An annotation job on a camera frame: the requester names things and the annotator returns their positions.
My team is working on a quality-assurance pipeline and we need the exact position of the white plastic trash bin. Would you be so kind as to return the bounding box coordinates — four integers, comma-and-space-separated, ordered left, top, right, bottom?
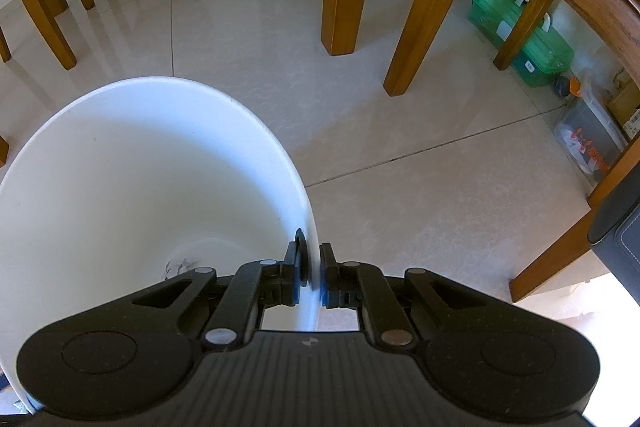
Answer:
0, 77, 321, 413

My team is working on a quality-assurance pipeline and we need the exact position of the dark grey leather box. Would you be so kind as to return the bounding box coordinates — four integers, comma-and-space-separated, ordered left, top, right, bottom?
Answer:
588, 187, 640, 294

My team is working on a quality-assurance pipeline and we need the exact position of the clear plastic storage box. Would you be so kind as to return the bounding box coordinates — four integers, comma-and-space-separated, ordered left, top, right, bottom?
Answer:
552, 77, 629, 188

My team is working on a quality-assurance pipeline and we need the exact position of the green plastic storage box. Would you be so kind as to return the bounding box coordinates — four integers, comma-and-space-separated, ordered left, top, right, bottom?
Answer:
467, 0, 575, 88

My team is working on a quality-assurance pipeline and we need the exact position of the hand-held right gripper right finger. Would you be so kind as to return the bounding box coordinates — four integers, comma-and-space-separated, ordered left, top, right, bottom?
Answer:
318, 243, 494, 353

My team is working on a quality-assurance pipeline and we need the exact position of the brown cardboard box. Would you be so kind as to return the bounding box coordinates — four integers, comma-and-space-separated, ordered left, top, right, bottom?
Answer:
606, 71, 640, 134

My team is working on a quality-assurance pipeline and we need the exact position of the crumpled white paper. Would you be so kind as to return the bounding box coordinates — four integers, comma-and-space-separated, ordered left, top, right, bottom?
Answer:
164, 258, 195, 279

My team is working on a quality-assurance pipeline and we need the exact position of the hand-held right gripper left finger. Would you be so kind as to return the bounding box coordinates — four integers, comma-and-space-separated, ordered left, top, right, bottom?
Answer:
131, 242, 305, 353

